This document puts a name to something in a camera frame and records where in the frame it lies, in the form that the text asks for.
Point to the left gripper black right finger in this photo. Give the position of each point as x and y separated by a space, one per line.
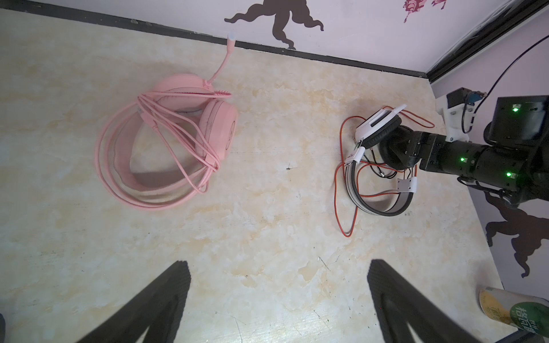
401 309

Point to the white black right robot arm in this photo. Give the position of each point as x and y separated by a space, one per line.
512 163

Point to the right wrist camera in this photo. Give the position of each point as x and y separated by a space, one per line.
458 109

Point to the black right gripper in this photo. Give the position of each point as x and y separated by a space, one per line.
434 154

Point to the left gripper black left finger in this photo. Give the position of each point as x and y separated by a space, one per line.
154 314

